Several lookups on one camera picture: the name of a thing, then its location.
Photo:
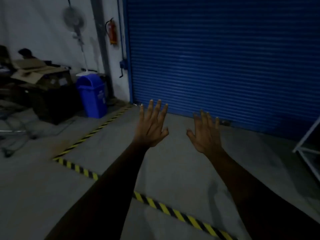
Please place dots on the white metal rack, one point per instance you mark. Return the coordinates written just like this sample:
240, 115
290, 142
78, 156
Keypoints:
307, 134

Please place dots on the person's left hand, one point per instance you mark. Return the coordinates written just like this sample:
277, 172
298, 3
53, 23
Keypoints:
150, 129

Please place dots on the flattened brown cardboard boxes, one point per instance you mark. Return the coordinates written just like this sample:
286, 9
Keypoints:
30, 69

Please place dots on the red fire extinguisher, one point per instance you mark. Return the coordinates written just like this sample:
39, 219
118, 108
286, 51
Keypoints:
112, 32

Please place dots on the white pedestal fan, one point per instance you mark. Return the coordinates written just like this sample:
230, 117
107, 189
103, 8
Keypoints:
74, 18

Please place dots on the large black box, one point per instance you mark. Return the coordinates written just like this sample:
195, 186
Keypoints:
55, 104

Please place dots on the person's right hand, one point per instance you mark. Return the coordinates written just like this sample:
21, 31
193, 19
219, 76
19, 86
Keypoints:
207, 139

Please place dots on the person's right forearm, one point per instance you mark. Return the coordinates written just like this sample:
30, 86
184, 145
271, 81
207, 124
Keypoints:
250, 197

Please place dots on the blue plastic trash bin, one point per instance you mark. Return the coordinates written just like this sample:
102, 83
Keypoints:
91, 97

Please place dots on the person's left forearm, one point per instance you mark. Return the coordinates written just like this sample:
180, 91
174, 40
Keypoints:
100, 197

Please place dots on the shutter floor lock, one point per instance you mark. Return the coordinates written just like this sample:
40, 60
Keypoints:
226, 122

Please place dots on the blue roller shutter door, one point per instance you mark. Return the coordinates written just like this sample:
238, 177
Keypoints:
225, 59

